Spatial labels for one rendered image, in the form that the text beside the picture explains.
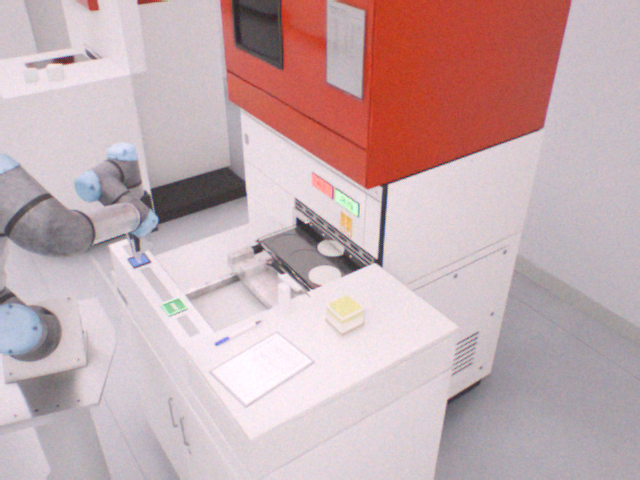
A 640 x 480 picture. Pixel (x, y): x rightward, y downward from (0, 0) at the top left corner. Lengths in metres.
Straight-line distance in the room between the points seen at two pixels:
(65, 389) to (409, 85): 1.19
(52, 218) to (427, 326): 0.93
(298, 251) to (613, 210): 1.63
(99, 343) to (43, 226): 0.67
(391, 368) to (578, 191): 1.85
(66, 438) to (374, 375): 0.97
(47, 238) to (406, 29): 0.94
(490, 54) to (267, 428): 1.15
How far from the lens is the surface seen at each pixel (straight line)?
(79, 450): 2.07
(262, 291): 1.85
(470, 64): 1.77
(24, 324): 1.61
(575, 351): 3.15
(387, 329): 1.60
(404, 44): 1.57
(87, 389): 1.75
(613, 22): 2.92
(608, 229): 3.14
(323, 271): 1.89
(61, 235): 1.28
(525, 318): 3.25
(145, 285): 1.81
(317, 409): 1.43
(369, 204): 1.76
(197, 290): 1.94
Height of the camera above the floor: 2.03
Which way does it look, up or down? 34 degrees down
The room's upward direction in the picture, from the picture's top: straight up
